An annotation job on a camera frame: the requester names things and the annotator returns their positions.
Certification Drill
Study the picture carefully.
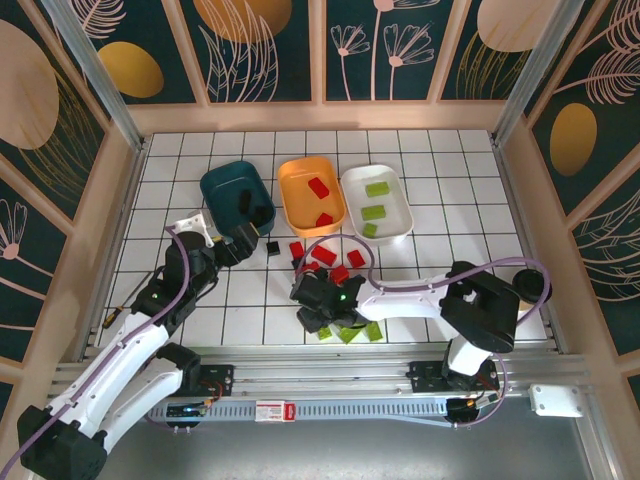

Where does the teal plastic container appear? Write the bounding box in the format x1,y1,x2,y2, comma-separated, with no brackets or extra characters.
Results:
199,160,278,236

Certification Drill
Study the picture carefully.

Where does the orange plastic container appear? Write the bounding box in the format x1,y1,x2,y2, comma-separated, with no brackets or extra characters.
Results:
276,156,346,239

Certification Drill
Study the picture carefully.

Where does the yellow and black screwdriver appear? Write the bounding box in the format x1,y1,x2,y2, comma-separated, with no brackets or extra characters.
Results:
102,273,150,330

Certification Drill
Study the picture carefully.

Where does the white plastic container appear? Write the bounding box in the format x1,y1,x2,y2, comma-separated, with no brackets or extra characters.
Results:
340,164,415,245

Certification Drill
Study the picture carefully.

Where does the black controller board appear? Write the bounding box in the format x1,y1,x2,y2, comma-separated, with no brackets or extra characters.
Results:
167,402,209,419
452,397,501,417

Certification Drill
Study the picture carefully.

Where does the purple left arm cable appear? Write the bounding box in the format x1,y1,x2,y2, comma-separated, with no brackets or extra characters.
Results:
7,227,194,471

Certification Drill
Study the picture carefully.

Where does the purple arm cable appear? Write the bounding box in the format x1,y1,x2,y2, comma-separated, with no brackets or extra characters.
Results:
7,227,194,471
294,238,554,430

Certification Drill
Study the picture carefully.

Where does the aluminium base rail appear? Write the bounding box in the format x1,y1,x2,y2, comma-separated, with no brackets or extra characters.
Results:
49,344,596,401

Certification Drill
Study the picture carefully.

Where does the aluminium table edge rail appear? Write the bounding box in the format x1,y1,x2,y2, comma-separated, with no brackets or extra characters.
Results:
79,139,149,361
492,139,569,354

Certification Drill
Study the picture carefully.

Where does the grey slotted cable duct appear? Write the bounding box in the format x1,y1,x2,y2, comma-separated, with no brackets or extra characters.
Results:
144,398,501,426

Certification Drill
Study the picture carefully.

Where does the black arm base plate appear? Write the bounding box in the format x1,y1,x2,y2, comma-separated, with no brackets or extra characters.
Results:
189,363,236,397
409,360,501,396

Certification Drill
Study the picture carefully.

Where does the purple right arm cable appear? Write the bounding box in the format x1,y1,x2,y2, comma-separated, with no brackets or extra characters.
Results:
294,238,554,430

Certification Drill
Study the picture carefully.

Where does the aluminium frame post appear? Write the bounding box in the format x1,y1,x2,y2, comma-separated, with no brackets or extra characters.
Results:
492,0,587,146
39,0,147,151

